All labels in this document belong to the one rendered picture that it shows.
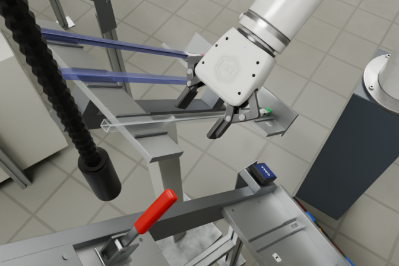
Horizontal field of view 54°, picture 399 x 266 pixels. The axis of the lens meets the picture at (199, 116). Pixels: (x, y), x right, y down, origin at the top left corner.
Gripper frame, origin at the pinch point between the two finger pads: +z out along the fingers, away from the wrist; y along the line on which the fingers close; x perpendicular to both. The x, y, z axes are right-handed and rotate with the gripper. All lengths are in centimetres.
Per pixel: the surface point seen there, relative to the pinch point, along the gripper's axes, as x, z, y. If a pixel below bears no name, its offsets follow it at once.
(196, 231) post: 76, 51, -6
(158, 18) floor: 113, 3, -105
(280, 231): 12.7, 8.3, 20.9
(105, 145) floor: 74, 55, -60
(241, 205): 7.8, 8.5, 13.6
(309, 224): 20.2, 5.7, 23.5
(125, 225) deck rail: -19.5, 11.5, 9.8
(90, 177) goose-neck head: -41.3, -3.0, 15.4
